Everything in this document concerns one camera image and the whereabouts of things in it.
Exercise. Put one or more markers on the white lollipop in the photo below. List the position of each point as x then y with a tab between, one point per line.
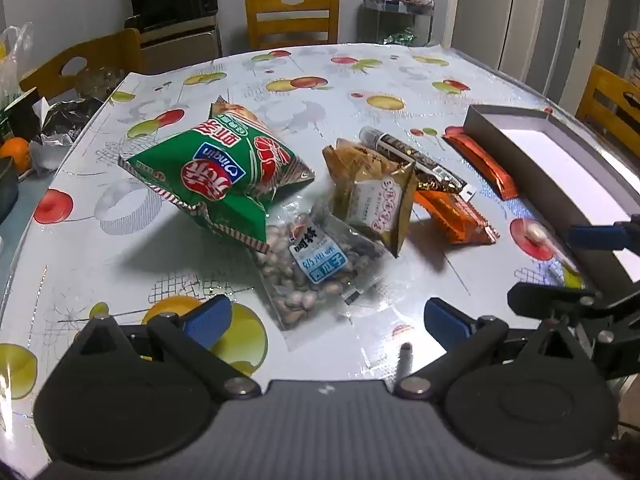
534	234

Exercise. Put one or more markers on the wooden chair with oval cutout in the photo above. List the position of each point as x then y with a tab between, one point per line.
292	15

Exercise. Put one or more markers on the white door with frame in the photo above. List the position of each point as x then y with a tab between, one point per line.
480	0
535	10

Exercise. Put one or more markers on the tan pastry packet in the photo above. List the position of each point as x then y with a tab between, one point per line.
370	195

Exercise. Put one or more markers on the orange fruit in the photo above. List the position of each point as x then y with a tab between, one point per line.
15	154

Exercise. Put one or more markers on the black plastic bag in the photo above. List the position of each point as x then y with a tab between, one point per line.
70	117

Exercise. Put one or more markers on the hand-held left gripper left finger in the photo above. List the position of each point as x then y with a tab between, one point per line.
210	320

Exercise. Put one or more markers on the wooden chair with arched cutout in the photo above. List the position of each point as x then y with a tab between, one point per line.
607	105

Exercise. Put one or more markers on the grey cardboard box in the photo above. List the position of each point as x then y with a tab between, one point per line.
525	160

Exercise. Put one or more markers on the white plastic bag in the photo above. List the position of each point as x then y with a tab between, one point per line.
15	65

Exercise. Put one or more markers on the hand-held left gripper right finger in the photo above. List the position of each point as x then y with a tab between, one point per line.
445	322

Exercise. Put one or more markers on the fruit print tablecloth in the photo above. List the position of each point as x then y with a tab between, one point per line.
350	85

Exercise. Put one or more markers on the brown stick snack packet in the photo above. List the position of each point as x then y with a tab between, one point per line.
410	155

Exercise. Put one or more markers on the orange wafer packet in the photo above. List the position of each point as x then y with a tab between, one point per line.
450	215

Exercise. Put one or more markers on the dark cardboard box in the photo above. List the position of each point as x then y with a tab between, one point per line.
20	112

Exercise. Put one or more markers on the wooden chair with round cutout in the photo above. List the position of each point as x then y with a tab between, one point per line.
110	55

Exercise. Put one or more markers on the green chip bag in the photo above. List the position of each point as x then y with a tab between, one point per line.
225	175

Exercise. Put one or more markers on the green wrapped candies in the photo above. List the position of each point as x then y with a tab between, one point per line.
399	37

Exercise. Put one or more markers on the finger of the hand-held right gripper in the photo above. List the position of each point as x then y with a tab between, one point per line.
550	299
595	237

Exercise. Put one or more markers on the black container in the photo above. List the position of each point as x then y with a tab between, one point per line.
7	190

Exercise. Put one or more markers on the metal utility cart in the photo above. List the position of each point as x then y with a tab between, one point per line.
400	15

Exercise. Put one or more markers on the long orange snack bar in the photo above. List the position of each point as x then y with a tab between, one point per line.
485	160

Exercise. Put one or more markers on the black water dispenser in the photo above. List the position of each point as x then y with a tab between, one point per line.
175	20

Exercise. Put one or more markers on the clear sunflower seed packet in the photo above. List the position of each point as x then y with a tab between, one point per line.
320	270

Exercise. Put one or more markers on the clear crumpled plastic bag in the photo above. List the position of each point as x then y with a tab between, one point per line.
100	82

